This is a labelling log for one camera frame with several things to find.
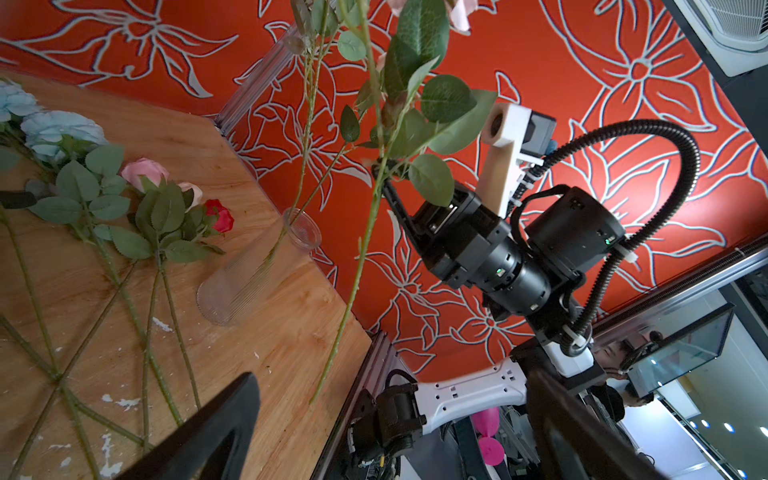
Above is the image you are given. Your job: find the clear ribbed glass vase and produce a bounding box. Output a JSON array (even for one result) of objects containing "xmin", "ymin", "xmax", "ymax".
[{"xmin": 196, "ymin": 208, "xmax": 322, "ymax": 327}]

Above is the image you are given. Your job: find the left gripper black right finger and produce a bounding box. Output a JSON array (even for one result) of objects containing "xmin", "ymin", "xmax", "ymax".
[{"xmin": 526, "ymin": 370, "xmax": 664, "ymax": 479}]

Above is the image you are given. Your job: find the white rose stem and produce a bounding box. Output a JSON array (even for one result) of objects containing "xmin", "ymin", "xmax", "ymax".
[{"xmin": 259, "ymin": 1, "xmax": 340, "ymax": 274}]

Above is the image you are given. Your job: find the pink peony stem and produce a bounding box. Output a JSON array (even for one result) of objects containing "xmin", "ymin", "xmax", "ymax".
[{"xmin": 313, "ymin": 1, "xmax": 481, "ymax": 388}]

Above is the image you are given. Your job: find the monitor in background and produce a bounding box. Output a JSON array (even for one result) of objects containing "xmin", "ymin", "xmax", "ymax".
[{"xmin": 620, "ymin": 302, "xmax": 735, "ymax": 397}]

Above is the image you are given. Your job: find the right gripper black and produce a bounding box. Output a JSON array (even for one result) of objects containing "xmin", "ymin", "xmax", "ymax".
[{"xmin": 382, "ymin": 179, "xmax": 510, "ymax": 288}]

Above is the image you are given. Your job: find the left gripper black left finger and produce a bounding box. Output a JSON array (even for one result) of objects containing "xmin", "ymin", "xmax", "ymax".
[{"xmin": 119, "ymin": 372, "xmax": 261, "ymax": 479}]

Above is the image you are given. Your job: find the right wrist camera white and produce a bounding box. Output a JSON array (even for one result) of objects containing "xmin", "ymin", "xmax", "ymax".
[{"xmin": 475, "ymin": 102, "xmax": 557, "ymax": 218}]

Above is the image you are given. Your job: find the person in background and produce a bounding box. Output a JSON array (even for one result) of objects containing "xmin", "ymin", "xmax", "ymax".
[{"xmin": 588, "ymin": 343, "xmax": 655, "ymax": 422}]

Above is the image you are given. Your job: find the pile of artificial flowers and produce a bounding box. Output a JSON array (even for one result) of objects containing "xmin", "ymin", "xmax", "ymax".
[{"xmin": 1, "ymin": 78, "xmax": 234, "ymax": 479}]

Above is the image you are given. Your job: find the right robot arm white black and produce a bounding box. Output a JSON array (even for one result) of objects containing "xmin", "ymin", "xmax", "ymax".
[{"xmin": 346, "ymin": 119, "xmax": 701, "ymax": 465}]

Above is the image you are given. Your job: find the aluminium frame post right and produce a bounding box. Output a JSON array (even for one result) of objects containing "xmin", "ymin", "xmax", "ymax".
[{"xmin": 214, "ymin": 25, "xmax": 298, "ymax": 137}]

